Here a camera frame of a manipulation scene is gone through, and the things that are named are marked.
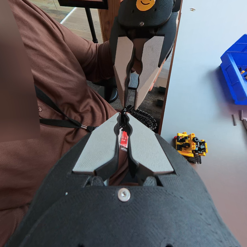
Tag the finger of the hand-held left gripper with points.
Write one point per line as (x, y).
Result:
(151, 61)
(122, 63)

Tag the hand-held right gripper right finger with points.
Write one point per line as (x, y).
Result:
(148, 152)

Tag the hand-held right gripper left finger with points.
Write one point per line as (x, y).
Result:
(96, 148)

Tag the yellow lego bulldozer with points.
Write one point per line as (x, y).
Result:
(190, 144)

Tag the grey lego axle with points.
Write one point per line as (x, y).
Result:
(241, 115)
(234, 120)

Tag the pile of small lego pieces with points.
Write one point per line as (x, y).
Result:
(243, 72)

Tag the black ribbed pedal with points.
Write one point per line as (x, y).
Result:
(133, 81)

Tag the clear badge holder red card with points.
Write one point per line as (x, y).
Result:
(123, 140)

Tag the black round chair base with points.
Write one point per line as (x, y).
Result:
(110, 92)

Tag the small black block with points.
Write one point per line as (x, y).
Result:
(159, 102)

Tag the black stand pole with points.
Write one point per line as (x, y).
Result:
(91, 25)

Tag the blue plastic bin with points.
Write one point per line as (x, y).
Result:
(233, 77)

